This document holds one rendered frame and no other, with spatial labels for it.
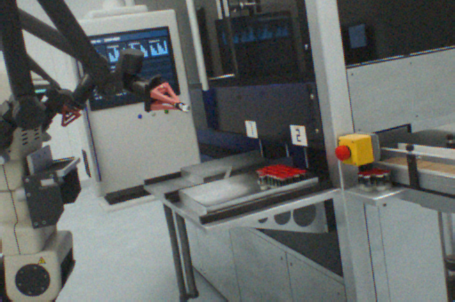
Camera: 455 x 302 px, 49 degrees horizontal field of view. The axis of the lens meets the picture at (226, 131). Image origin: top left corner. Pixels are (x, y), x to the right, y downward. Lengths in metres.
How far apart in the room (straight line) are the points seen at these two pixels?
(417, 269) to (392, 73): 0.59
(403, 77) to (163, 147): 1.14
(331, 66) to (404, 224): 0.53
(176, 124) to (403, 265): 1.15
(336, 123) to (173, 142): 1.04
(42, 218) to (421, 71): 1.19
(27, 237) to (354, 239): 0.96
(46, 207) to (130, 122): 0.74
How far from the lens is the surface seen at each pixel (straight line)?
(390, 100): 1.48
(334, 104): 1.37
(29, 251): 1.65
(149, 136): 2.21
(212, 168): 1.93
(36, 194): 1.57
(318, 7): 1.36
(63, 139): 6.73
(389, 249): 1.56
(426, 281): 1.68
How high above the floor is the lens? 1.27
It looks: 7 degrees down
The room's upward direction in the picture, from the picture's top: 9 degrees counter-clockwise
